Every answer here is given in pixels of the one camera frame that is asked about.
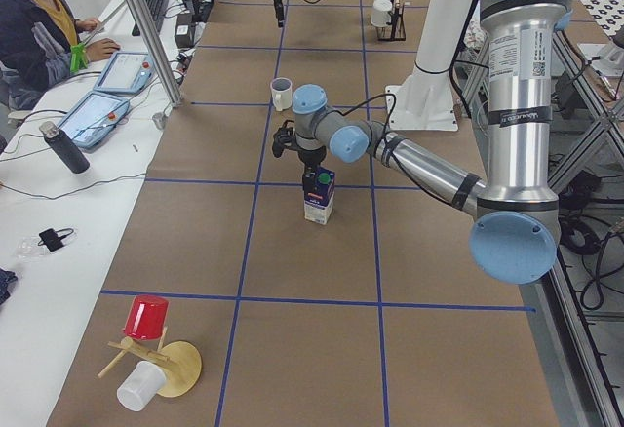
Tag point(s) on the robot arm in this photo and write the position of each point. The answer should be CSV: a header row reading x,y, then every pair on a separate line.
x,y
515,233

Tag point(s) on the blue Pascual milk carton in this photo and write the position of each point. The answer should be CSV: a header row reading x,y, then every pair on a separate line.
x,y
318,205

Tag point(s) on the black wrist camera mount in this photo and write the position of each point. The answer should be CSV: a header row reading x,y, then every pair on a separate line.
x,y
283,139

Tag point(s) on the black keyboard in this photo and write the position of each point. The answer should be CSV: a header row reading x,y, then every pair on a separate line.
x,y
157,10

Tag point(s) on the black water bottle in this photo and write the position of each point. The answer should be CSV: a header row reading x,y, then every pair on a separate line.
x,y
64,147

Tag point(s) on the clear white plastic cup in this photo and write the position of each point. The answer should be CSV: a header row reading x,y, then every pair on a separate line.
x,y
141,386

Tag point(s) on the white ribbed HOME mug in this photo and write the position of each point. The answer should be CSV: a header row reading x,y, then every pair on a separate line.
x,y
281,93

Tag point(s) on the lower blue teach pendant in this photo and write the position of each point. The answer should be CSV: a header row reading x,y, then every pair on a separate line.
x,y
93,118

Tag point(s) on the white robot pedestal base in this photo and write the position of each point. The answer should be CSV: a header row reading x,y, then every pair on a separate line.
x,y
424,101

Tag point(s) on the black wire mug rack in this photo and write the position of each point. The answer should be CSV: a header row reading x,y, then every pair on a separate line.
x,y
395,31

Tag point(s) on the red plastic cup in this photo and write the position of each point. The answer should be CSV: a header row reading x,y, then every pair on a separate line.
x,y
147,317

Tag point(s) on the aluminium frame post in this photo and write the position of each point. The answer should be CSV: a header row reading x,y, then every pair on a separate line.
x,y
151,39

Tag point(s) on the upper blue teach pendant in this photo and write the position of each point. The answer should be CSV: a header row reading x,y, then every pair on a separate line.
x,y
126,73

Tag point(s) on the white mug on rack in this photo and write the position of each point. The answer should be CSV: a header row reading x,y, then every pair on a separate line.
x,y
381,13

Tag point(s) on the blue teach pendant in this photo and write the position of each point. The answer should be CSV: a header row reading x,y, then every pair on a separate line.
x,y
126,73
93,118

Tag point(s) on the seated person in jacket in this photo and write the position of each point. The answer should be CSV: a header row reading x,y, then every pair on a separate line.
x,y
37,37

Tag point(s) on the small black adapter device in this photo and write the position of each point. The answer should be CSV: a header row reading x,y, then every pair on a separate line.
x,y
53,239

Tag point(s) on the wooden round stand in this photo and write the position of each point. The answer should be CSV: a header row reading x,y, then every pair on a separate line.
x,y
180,360

